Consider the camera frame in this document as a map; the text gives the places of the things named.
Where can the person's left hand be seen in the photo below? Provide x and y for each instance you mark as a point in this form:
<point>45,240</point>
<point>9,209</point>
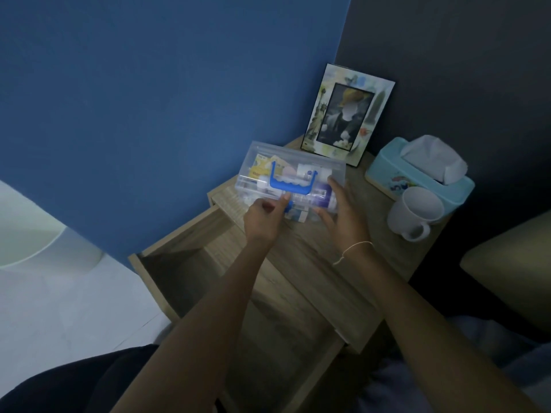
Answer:
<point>260,223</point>

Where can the person's right hand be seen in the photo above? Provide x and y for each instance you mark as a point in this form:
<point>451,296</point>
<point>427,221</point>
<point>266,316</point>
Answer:
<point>346,227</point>

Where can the person's left thumb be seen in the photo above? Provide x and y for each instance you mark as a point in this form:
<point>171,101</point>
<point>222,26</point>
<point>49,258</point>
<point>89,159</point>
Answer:
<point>286,202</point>

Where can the person's right thumb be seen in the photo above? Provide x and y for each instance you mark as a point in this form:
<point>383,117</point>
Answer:
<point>326,218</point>

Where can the person's left forearm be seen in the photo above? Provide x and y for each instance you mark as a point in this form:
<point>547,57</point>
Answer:
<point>206,331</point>

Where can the person's right forearm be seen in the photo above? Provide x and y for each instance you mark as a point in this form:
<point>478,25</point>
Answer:
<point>430,335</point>

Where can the white and blue carton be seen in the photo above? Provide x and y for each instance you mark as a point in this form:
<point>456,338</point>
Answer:
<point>297,215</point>

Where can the purple and white bottle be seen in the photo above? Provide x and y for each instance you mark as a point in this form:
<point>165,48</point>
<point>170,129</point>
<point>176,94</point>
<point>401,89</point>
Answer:
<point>325,201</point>

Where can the yellow and white packet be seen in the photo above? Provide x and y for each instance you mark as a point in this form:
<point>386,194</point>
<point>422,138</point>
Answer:
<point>284,166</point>

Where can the white medicine carton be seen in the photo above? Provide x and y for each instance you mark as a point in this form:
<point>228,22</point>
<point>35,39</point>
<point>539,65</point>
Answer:
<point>306,171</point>

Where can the yellow medicine packet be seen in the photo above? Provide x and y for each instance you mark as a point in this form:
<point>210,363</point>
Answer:
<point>258,166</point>

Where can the wooden nightstand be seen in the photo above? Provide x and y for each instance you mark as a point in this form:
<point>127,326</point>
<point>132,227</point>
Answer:
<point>310,262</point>

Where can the light blue tissue box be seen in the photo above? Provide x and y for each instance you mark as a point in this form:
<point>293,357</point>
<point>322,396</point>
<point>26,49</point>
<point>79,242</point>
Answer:
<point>387,167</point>

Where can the white mug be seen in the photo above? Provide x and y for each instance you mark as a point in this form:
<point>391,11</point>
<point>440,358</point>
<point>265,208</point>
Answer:
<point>413,210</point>

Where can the white tissue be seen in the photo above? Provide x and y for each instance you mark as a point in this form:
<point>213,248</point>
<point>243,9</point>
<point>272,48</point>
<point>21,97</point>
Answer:
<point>432,156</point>

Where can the wooden drawer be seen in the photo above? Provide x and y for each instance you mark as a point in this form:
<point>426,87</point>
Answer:
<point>275,348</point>

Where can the beige cushion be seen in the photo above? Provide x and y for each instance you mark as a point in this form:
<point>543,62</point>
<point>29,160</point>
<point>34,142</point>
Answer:
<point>512,266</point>

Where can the grey blue blanket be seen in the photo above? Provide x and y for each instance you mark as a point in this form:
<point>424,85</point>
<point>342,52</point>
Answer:
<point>508,352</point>

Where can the person's dark trousers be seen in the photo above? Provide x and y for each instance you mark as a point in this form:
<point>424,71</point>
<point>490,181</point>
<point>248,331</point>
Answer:
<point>64,387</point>

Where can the printed picture frame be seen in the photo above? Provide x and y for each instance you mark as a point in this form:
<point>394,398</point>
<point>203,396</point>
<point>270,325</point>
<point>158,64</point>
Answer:
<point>348,113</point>

